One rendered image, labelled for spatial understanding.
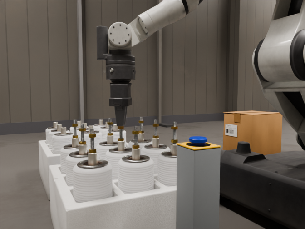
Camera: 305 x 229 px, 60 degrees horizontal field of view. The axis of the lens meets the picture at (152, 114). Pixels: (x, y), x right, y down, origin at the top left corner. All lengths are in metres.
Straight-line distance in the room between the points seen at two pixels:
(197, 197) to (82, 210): 0.25
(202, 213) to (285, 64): 0.46
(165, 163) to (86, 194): 0.23
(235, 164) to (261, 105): 3.99
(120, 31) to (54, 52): 2.43
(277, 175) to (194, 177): 0.37
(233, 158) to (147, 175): 0.40
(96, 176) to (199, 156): 0.24
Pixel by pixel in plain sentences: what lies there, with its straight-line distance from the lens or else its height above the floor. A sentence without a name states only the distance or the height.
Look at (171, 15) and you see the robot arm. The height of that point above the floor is 0.65.
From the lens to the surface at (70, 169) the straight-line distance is 0.77.
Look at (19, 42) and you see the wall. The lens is 3.15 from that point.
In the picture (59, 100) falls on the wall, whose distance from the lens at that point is 3.15.
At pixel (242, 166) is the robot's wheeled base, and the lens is 0.95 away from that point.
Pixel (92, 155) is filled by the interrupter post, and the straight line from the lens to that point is 0.67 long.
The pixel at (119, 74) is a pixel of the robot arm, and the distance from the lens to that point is 0.77.
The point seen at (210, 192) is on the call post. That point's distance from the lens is 0.60.
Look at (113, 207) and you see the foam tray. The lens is 0.65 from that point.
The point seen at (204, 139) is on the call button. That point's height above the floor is 0.33.
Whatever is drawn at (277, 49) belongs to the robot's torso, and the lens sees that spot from 0.84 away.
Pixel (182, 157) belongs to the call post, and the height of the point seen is 0.29.
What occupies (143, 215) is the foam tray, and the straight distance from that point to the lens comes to 0.69.
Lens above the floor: 0.43
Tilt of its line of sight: 5 degrees down
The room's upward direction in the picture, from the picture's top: straight up
